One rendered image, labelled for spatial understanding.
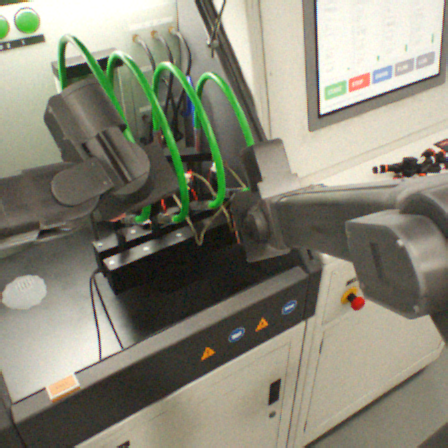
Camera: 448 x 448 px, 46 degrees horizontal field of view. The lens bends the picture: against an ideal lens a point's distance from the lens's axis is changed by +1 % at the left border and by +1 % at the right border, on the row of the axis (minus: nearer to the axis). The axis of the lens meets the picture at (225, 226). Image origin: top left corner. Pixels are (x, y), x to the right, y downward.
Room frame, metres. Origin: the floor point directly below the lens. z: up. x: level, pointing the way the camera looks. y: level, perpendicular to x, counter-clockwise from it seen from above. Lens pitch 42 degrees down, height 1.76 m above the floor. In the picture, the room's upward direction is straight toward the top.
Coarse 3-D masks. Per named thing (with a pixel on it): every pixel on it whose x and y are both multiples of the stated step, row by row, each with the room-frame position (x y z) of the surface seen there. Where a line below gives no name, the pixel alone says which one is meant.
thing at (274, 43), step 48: (240, 0) 1.07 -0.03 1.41; (288, 0) 1.11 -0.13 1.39; (240, 48) 1.07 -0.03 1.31; (288, 48) 1.08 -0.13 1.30; (288, 96) 1.06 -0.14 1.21; (432, 96) 1.28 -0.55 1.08; (288, 144) 1.03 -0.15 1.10; (336, 144) 1.10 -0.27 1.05; (384, 144) 1.18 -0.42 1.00; (336, 288) 0.81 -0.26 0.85; (336, 336) 0.83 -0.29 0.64; (384, 336) 0.94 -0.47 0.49; (432, 336) 1.09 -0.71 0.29; (336, 384) 0.85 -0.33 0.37; (384, 384) 0.99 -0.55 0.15
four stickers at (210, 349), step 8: (288, 304) 0.73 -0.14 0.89; (296, 304) 0.74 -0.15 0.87; (288, 312) 0.73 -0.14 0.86; (256, 320) 0.68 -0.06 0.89; (264, 320) 0.69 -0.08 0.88; (240, 328) 0.66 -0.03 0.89; (256, 328) 0.68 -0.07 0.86; (232, 336) 0.65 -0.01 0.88; (240, 336) 0.66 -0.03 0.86; (208, 344) 0.62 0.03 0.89; (200, 352) 0.61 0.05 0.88; (208, 352) 0.62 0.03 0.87; (216, 352) 0.63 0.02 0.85; (200, 360) 0.61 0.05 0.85
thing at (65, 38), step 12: (72, 36) 0.85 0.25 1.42; (60, 48) 0.92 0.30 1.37; (84, 48) 0.81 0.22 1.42; (60, 60) 0.94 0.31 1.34; (96, 60) 0.79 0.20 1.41; (60, 72) 0.95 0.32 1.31; (96, 72) 0.77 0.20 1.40; (60, 84) 0.97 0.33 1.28; (108, 84) 0.75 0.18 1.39; (120, 108) 0.72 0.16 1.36; (144, 216) 0.66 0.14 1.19
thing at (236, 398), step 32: (256, 352) 0.69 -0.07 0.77; (288, 352) 0.74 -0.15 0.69; (192, 384) 0.60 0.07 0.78; (224, 384) 0.64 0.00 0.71; (256, 384) 0.69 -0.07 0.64; (288, 384) 0.75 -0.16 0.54; (160, 416) 0.56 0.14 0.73; (192, 416) 0.60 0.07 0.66; (224, 416) 0.64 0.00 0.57; (256, 416) 0.69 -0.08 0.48; (288, 416) 0.76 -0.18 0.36
